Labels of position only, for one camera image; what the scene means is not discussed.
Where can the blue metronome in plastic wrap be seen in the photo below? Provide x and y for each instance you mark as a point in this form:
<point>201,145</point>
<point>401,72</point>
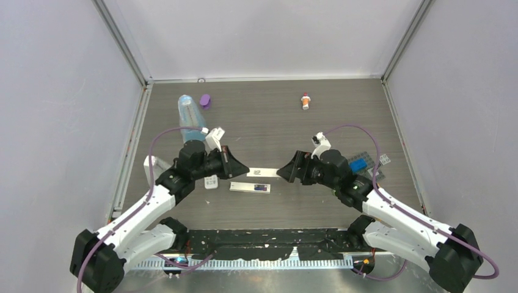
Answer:
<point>190,116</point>

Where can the purple plastic cap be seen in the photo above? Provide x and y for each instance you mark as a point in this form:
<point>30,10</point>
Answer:
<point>205,101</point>

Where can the blue lego brick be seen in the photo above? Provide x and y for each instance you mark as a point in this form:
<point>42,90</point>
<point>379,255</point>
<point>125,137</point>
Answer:
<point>358,165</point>

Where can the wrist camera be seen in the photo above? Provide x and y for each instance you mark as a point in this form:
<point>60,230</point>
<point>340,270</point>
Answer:
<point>321,144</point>
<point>213,137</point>

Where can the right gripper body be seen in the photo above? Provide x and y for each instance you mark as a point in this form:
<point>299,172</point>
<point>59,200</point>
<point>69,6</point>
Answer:
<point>306,163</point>

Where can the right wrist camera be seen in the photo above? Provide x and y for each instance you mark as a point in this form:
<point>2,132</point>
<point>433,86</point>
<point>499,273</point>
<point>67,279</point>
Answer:
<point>321,144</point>

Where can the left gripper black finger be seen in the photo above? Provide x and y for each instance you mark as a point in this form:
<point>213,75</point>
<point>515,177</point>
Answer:
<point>232,161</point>
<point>238,171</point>

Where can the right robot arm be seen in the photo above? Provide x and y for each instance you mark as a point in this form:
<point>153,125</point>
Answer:
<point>446,253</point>

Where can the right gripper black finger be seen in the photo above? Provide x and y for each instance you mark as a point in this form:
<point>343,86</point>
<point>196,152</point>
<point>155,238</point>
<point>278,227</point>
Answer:
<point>296,160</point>
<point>289,174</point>

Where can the white remote control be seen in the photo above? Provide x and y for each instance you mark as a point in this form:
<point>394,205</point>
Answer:
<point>211,182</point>

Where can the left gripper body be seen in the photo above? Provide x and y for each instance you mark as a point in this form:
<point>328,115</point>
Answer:
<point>224,155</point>

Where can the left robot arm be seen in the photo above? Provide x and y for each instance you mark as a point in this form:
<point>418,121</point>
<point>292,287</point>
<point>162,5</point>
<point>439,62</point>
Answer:
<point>100,259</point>

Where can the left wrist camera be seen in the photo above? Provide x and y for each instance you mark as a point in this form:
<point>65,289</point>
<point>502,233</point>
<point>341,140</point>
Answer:
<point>213,137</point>

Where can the grey lego baseplate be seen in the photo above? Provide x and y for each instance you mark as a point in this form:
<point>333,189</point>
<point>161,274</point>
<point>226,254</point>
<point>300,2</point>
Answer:
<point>368,171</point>

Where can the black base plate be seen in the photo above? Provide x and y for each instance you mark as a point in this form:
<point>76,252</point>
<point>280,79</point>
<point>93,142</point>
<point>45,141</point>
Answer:
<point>270,244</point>

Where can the small toy figurine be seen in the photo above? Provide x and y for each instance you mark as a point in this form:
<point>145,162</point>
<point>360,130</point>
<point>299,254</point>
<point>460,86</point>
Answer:
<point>305,100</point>

